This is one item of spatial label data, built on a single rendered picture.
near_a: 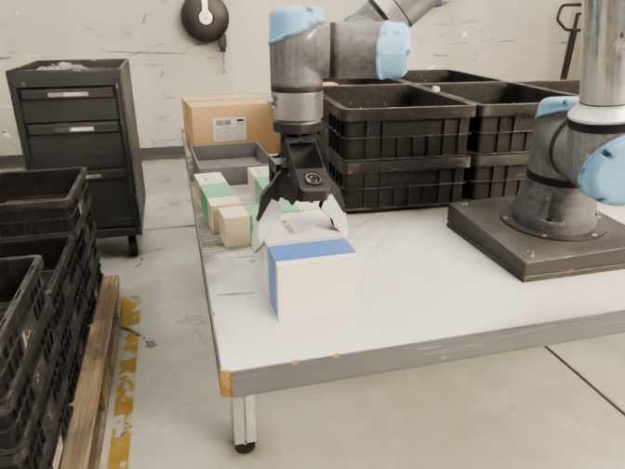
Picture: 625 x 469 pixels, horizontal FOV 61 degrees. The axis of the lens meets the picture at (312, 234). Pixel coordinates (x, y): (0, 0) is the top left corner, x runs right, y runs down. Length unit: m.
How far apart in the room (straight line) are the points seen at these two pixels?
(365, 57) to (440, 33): 4.37
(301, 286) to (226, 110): 0.98
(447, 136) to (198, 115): 0.77
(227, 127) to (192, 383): 0.83
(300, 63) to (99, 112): 1.88
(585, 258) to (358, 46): 0.52
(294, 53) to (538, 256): 0.51
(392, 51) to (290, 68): 0.14
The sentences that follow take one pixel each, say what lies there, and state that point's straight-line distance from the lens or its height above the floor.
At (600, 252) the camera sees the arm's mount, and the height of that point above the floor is 0.74.
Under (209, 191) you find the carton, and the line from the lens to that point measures 1.15.
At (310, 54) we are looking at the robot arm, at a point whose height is 1.06.
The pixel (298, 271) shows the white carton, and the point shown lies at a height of 0.78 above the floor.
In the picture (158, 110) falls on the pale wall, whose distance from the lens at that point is 4.60.
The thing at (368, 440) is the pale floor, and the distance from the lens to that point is 1.60.
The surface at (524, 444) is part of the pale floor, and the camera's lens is 1.69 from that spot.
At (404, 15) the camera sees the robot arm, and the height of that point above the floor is 1.10.
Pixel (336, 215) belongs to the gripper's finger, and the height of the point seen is 0.82.
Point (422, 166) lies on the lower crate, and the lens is 1.17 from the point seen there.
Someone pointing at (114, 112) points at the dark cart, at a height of 0.71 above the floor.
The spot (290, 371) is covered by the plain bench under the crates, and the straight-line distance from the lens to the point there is 0.69.
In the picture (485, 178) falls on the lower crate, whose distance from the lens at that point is 1.26.
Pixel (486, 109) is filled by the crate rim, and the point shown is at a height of 0.92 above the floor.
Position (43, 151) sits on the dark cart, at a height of 0.56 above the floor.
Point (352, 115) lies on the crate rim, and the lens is 1.10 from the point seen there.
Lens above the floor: 1.10
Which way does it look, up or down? 22 degrees down
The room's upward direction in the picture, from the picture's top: straight up
